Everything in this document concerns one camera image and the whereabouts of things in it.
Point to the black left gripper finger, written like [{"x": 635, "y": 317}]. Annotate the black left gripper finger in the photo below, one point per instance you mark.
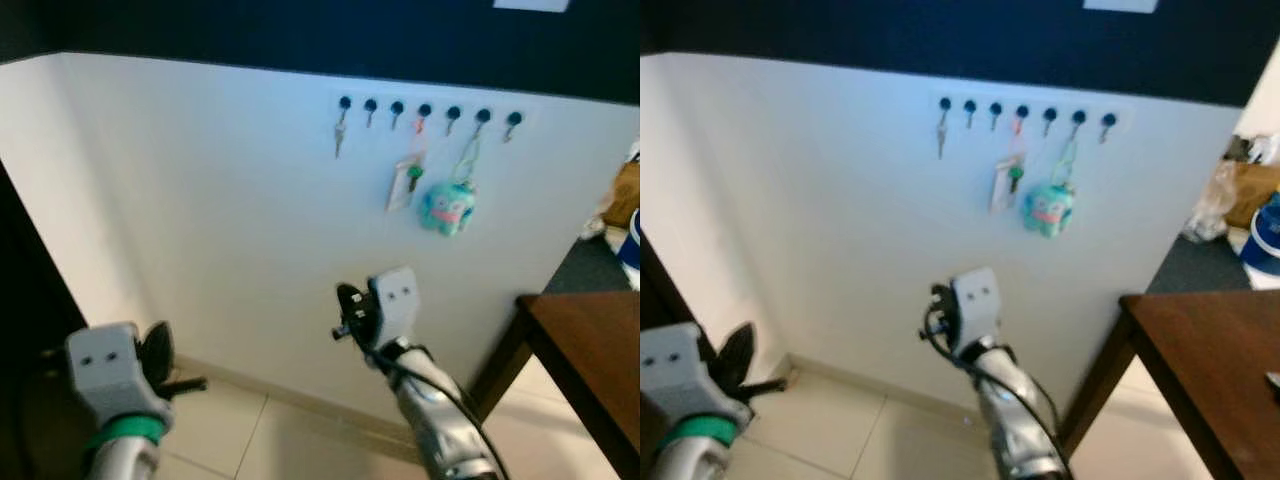
[
  {"x": 157, "y": 348},
  {"x": 740, "y": 350}
]

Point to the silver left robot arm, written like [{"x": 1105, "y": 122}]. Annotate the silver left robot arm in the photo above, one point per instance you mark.
[
  {"x": 122, "y": 455},
  {"x": 695, "y": 455}
]

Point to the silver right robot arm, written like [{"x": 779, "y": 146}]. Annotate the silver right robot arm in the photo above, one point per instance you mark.
[
  {"x": 1015, "y": 420},
  {"x": 440, "y": 420}
]

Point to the green key with white tag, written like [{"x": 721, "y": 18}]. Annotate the green key with white tag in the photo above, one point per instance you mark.
[
  {"x": 1002, "y": 188},
  {"x": 400, "y": 188}
]

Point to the dark wooden cabinet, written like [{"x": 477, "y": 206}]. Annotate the dark wooden cabinet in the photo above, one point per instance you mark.
[{"x": 30, "y": 330}]

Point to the blue white cup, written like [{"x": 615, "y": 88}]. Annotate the blue white cup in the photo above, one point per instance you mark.
[
  {"x": 1265, "y": 240},
  {"x": 631, "y": 250}
]

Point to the dark brown wooden table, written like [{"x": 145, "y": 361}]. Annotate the dark brown wooden table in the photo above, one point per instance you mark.
[
  {"x": 585, "y": 350},
  {"x": 1200, "y": 370}
]

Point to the small silver key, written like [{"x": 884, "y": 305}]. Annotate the small silver key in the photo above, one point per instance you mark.
[{"x": 339, "y": 138}]

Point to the dark grey counter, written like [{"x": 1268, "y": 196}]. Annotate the dark grey counter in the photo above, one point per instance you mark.
[
  {"x": 590, "y": 268},
  {"x": 1195, "y": 268}
]

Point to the brown cardboard box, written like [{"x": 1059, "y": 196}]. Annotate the brown cardboard box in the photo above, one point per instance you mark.
[
  {"x": 1258, "y": 185},
  {"x": 625, "y": 195}
]

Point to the clear plastic bag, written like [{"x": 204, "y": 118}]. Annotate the clear plastic bag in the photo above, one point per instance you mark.
[
  {"x": 595, "y": 222},
  {"x": 1208, "y": 205}
]

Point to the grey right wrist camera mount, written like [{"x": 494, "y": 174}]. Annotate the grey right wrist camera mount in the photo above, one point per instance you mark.
[
  {"x": 977, "y": 300},
  {"x": 395, "y": 300}
]

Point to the black knob wall hook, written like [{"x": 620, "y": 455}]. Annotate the black knob wall hook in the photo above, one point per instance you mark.
[
  {"x": 425, "y": 110},
  {"x": 370, "y": 104},
  {"x": 453, "y": 113},
  {"x": 344, "y": 103},
  {"x": 1049, "y": 114},
  {"x": 1078, "y": 117},
  {"x": 1021, "y": 111},
  {"x": 945, "y": 103},
  {"x": 483, "y": 116},
  {"x": 514, "y": 118},
  {"x": 397, "y": 107},
  {"x": 969, "y": 105},
  {"x": 1108, "y": 120},
  {"x": 995, "y": 108}
]

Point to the white wall plate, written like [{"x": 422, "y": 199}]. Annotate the white wall plate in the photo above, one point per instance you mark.
[
  {"x": 530, "y": 4},
  {"x": 1120, "y": 4}
]

